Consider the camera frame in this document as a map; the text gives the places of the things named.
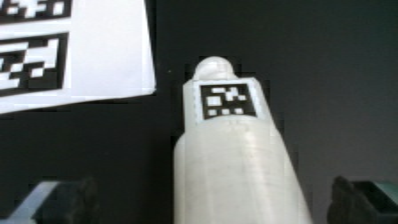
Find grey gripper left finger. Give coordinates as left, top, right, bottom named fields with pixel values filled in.
left=0, top=178, right=97, bottom=224

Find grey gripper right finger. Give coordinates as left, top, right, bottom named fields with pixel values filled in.
left=327, top=176, right=398, bottom=224

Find white cylindrical table leg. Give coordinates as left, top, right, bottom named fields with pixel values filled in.
left=174, top=56, right=312, bottom=224

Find white marker sheet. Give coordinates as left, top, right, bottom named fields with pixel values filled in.
left=0, top=0, right=156, bottom=114

